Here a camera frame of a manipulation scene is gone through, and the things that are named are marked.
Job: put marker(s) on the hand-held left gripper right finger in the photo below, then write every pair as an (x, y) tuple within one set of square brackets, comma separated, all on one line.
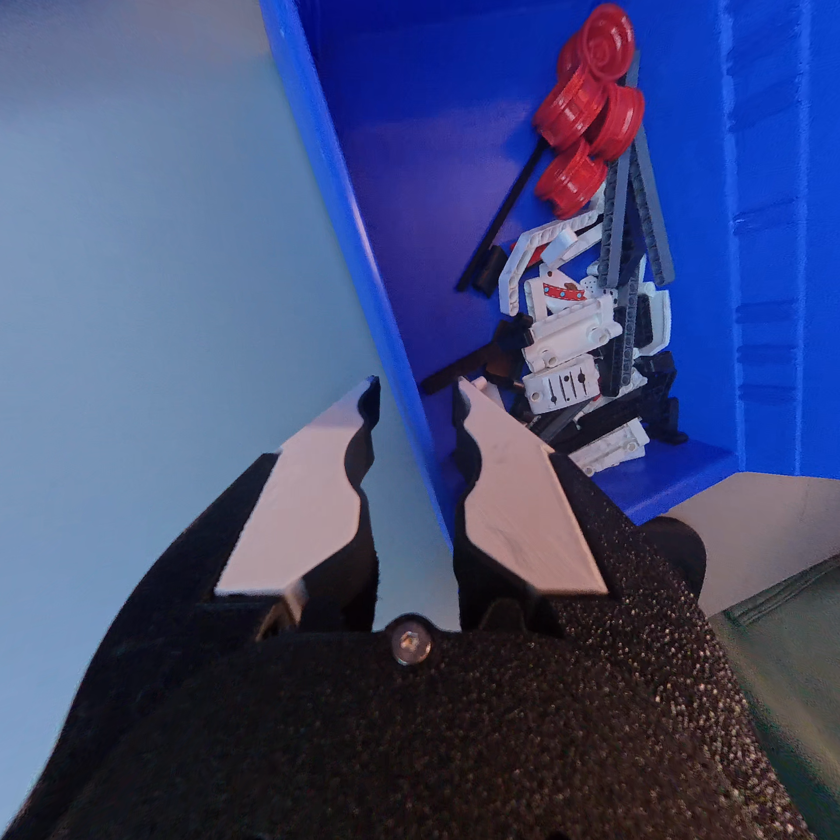
[(525, 512)]

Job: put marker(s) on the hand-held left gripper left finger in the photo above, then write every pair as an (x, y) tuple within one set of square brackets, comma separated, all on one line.
[(309, 512)]

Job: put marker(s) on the blue storage bin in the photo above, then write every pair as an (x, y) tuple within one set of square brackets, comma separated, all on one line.
[(394, 131)]

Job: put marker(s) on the black toy connector piece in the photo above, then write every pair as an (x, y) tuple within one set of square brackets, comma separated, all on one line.
[(473, 361)]

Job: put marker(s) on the pile of white toy panels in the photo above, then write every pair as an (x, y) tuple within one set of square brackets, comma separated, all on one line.
[(565, 335)]

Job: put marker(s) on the person's torso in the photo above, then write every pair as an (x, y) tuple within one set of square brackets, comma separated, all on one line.
[(788, 656)]

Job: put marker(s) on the black toy axle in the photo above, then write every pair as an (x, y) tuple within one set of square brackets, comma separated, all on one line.
[(505, 210)]

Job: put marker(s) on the red toy wheel hub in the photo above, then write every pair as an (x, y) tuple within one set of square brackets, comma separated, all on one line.
[(617, 125), (567, 105), (610, 40), (571, 177)]

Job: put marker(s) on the black toy frame piece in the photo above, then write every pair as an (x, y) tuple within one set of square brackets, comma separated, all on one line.
[(656, 407)]

